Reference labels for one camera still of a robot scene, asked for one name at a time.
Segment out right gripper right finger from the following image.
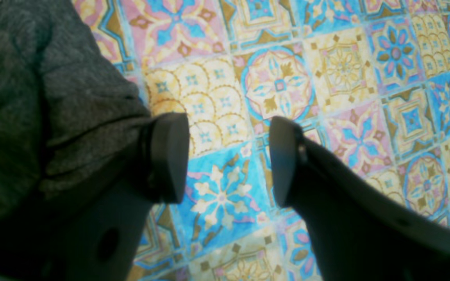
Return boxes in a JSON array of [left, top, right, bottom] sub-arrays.
[[268, 117, 450, 281]]

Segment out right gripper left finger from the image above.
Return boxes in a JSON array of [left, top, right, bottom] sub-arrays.
[[0, 112, 189, 281]]

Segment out patterned tablecloth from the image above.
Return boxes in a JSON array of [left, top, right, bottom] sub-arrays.
[[73, 0, 450, 281]]

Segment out grey t-shirt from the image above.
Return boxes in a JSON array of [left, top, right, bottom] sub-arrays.
[[0, 0, 150, 221]]

